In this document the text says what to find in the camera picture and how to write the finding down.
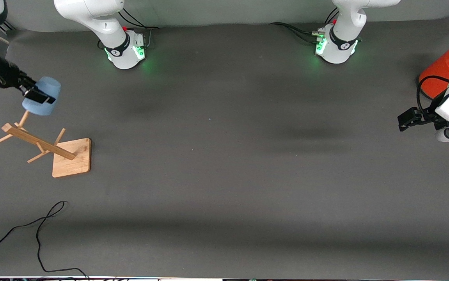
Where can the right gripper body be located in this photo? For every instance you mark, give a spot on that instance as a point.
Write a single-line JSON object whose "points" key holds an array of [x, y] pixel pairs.
{"points": [[9, 75]]}

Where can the light blue plastic cup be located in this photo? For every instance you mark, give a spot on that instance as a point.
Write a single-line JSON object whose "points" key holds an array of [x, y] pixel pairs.
{"points": [[47, 93]]}

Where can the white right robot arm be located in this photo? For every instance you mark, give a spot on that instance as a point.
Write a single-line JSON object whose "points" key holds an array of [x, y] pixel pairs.
{"points": [[125, 47]]}

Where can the wooden cup rack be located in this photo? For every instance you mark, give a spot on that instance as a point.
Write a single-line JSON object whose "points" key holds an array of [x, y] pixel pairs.
{"points": [[72, 158]]}

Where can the orange can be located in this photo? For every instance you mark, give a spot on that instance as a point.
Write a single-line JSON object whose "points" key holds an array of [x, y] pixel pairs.
{"points": [[441, 72]]}

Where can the metal frame rail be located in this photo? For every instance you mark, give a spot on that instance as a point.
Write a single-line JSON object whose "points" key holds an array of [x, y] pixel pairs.
{"points": [[6, 26]]}

